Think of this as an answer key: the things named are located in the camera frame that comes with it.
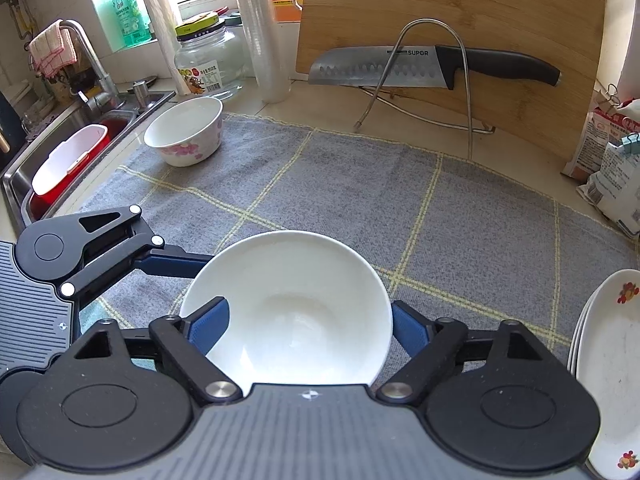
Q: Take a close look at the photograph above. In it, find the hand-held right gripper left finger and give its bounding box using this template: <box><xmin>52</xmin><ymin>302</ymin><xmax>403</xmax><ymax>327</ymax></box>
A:
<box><xmin>72</xmin><ymin>297</ymin><xmax>241</xmax><ymax>407</ymax></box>

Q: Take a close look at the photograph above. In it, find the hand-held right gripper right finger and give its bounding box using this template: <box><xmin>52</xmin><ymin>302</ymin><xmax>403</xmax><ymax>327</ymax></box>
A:
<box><xmin>375</xmin><ymin>301</ymin><xmax>544</xmax><ymax>406</ymax></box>

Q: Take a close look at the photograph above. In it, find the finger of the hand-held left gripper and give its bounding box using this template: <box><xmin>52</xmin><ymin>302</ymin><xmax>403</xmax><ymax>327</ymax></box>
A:
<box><xmin>59</xmin><ymin>204</ymin><xmax>216</xmax><ymax>303</ymax></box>

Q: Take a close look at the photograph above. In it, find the white bowl with pink flowers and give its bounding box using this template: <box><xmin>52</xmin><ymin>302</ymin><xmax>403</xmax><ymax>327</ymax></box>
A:
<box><xmin>179</xmin><ymin>230</ymin><xmax>394</xmax><ymax>387</ymax></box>
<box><xmin>143</xmin><ymin>96</ymin><xmax>224</xmax><ymax>168</ymax></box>

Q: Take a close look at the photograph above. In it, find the grey checked dish mat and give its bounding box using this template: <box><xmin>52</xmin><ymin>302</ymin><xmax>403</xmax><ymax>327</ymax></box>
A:
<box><xmin>75</xmin><ymin>112</ymin><xmax>640</xmax><ymax>376</ymax></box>

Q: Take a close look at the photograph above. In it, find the white plastic container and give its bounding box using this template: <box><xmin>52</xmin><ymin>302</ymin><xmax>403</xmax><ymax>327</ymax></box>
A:
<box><xmin>31</xmin><ymin>124</ymin><xmax>110</xmax><ymax>197</ymax></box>

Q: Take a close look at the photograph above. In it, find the steel sink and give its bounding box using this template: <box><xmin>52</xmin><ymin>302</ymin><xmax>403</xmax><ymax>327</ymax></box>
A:
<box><xmin>0</xmin><ymin>87</ymin><xmax>176</xmax><ymax>231</ymax></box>

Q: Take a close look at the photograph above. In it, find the metal faucet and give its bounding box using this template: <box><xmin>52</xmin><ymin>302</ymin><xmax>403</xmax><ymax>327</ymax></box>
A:
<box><xmin>57</xmin><ymin>19</ymin><xmax>126</xmax><ymax>116</ymax></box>

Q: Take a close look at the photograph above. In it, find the glass jar with yellow lid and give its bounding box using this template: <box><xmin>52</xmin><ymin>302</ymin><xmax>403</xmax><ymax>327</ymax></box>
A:
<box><xmin>174</xmin><ymin>12</ymin><xmax>249</xmax><ymax>101</ymax></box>

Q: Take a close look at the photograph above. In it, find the pink checked cloth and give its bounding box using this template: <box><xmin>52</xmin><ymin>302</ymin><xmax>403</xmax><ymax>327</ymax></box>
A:
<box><xmin>27</xmin><ymin>22</ymin><xmax>80</xmax><ymax>78</ymax></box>

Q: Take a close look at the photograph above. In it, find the tall clear plastic roll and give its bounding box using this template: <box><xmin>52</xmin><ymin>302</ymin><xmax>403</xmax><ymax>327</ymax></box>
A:
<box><xmin>227</xmin><ymin>0</ymin><xmax>292</xmax><ymax>105</ymax></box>

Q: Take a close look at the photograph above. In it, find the green soap bottle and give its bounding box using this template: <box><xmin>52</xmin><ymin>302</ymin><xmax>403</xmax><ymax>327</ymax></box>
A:
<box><xmin>109</xmin><ymin>0</ymin><xmax>152</xmax><ymax>50</ymax></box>

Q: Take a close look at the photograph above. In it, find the red and white bag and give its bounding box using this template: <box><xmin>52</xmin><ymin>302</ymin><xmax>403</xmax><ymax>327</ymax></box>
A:
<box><xmin>560</xmin><ymin>87</ymin><xmax>640</xmax><ymax>181</ymax></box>

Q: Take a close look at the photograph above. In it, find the bamboo cutting board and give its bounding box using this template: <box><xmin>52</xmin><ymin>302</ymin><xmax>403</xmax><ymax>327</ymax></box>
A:
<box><xmin>295</xmin><ymin>0</ymin><xmax>607</xmax><ymax>161</ymax></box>

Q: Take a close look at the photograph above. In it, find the metal wire rack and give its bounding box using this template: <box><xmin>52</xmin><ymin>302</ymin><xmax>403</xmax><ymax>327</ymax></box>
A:
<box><xmin>352</xmin><ymin>17</ymin><xmax>496</xmax><ymax>161</ymax></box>

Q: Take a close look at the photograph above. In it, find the black-handled kitchen knife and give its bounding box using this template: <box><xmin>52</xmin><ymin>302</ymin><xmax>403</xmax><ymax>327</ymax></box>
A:
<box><xmin>307</xmin><ymin>45</ymin><xmax>562</xmax><ymax>91</ymax></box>

